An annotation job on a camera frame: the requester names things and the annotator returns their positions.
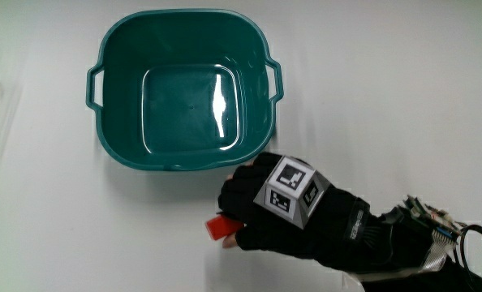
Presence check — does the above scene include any person's right hand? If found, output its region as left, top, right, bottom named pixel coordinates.
left=217, top=152, right=372, bottom=268

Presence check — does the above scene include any red block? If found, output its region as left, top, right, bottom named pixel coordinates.
left=205, top=215, right=245, bottom=242

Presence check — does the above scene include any person's right forearm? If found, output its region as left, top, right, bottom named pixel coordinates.
left=344, top=205, right=482, bottom=292

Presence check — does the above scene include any green circuit board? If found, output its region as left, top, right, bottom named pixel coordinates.
left=402, top=195, right=466, bottom=241

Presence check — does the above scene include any teal plastic basin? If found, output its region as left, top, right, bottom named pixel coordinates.
left=85, top=8, right=285, bottom=172

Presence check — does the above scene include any grey ribbon cable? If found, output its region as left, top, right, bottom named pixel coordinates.
left=418, top=231, right=458, bottom=273

